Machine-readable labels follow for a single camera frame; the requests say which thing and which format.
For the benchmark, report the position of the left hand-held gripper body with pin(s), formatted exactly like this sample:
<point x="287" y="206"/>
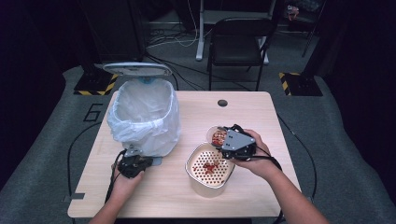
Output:
<point x="132" y="165"/>

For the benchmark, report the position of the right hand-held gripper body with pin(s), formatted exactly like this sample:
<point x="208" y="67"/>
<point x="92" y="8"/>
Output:
<point x="238" y="143"/>

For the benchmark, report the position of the brown food scraps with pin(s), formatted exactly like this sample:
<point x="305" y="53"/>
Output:
<point x="219" y="137"/>

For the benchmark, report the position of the clear plastic cup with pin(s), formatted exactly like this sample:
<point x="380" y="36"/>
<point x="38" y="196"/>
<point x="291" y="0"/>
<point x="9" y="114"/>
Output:
<point x="214" y="137"/>

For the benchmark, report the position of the white plastic trash bag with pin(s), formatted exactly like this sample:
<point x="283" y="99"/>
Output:
<point x="146" y="124"/>

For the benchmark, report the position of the white perforated strainer bowl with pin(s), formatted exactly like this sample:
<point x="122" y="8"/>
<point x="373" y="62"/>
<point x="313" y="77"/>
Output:
<point x="199" y="180"/>

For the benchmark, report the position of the white grey pedal trash can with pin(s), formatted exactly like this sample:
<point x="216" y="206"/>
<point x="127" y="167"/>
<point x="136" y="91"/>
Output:
<point x="137" y="69"/>

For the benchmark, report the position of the person's left hand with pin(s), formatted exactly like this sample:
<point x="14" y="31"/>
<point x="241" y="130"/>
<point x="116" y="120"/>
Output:
<point x="124" y="185"/>

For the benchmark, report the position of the person's right hand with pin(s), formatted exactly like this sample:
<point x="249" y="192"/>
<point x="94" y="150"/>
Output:
<point x="261" y="161"/>

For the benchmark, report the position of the red food scraps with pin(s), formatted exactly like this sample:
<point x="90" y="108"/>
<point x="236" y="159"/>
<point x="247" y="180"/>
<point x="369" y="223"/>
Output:
<point x="210" y="168"/>

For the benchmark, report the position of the grey table edge clamp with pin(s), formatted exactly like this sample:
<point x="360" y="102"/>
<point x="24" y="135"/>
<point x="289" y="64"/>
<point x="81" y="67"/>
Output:
<point x="74" y="196"/>

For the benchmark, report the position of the black folding chair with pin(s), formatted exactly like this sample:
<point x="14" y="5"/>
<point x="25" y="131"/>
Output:
<point x="238" y="46"/>

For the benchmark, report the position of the black yellow striped stand base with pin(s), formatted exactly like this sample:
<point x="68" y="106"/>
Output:
<point x="93" y="84"/>
<point x="302" y="84"/>

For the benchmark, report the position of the thin black metal stand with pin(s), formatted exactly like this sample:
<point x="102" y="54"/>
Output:
<point x="313" y="31"/>

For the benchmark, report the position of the black cabinet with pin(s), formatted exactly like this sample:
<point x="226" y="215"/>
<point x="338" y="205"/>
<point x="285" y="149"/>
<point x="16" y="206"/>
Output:
<point x="115" y="28"/>

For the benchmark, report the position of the white metal desk frame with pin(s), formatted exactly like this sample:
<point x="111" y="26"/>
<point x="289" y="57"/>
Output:
<point x="200" y="31"/>

